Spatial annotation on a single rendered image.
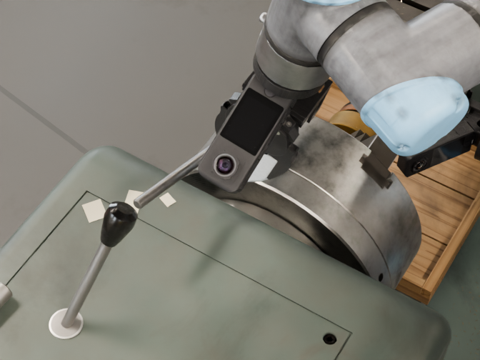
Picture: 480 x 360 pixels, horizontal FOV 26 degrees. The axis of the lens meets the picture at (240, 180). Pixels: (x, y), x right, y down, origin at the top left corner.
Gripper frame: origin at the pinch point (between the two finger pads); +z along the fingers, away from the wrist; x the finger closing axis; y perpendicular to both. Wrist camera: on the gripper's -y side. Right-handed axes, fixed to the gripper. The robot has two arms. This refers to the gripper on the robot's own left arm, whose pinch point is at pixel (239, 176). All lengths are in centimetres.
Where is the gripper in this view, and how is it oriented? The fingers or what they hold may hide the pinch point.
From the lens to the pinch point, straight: 112.5
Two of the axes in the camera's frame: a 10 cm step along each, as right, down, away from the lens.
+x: -8.3, -5.5, 1.1
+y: 5.3, -6.9, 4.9
